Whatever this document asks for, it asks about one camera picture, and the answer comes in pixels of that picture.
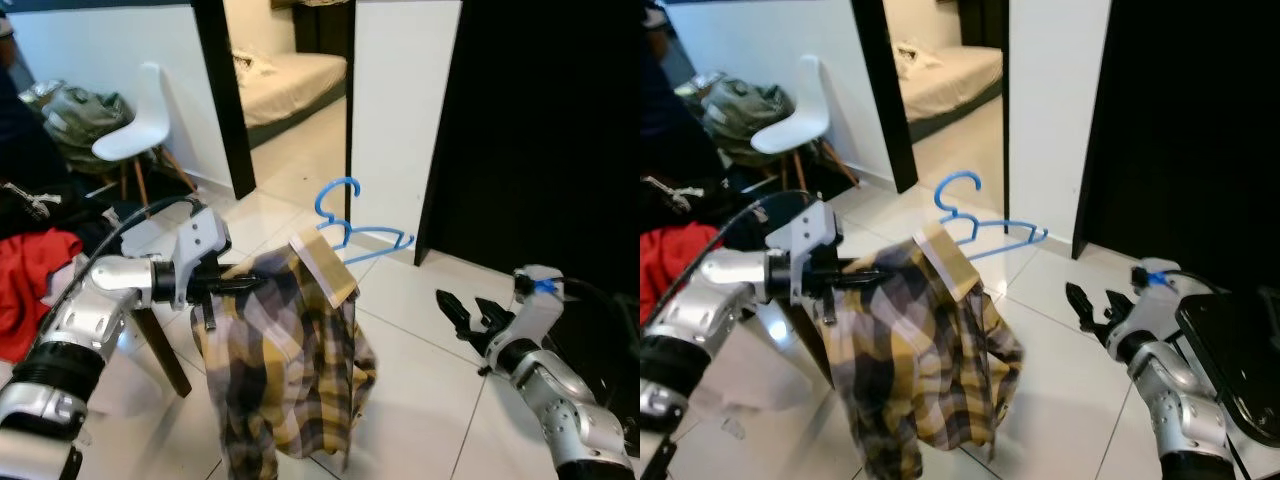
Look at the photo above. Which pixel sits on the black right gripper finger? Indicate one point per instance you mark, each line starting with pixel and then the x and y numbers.
pixel 455 308
pixel 1083 301
pixel 1115 305
pixel 488 312

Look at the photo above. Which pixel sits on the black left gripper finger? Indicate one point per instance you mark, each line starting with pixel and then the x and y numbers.
pixel 235 291
pixel 245 281
pixel 853 285
pixel 862 274

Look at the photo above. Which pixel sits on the yellow grey plaid shirt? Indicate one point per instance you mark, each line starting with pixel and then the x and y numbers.
pixel 280 380
pixel 920 380

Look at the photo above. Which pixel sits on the light blue plastic hanger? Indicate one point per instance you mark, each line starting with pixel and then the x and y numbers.
pixel 320 203
pixel 940 196

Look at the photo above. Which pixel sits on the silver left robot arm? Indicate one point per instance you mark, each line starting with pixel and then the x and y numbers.
pixel 730 275
pixel 80 310

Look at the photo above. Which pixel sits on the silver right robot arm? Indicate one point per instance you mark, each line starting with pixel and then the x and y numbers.
pixel 1180 400
pixel 560 400

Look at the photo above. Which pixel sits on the dark wooden table leg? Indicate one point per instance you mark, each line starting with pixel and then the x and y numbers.
pixel 818 345
pixel 165 355

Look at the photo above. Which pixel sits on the black printed garment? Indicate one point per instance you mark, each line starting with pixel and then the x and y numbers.
pixel 30 205
pixel 680 195

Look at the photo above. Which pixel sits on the white plastic chair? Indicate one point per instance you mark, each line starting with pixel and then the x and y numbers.
pixel 150 120
pixel 810 110

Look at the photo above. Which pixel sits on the grey green bag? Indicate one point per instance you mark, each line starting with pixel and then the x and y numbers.
pixel 745 115
pixel 85 125

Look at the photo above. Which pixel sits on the tall black cabinet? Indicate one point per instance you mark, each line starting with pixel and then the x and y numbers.
pixel 530 130
pixel 1180 130

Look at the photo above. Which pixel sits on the printed beige cushion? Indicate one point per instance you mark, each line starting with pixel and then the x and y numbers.
pixel 918 58
pixel 258 66

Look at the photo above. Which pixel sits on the person in dark clothes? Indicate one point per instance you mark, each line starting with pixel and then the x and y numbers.
pixel 665 120
pixel 25 140

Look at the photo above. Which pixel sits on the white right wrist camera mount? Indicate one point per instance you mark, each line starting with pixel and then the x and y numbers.
pixel 530 310
pixel 1165 300

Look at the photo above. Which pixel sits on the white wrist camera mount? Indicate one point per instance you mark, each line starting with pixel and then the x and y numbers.
pixel 205 235
pixel 530 310
pixel 810 230
pixel 1165 300

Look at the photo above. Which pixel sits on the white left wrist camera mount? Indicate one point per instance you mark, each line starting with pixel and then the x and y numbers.
pixel 810 230
pixel 205 235

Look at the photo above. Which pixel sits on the black door frame post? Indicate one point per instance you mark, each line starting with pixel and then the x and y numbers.
pixel 225 100
pixel 885 100

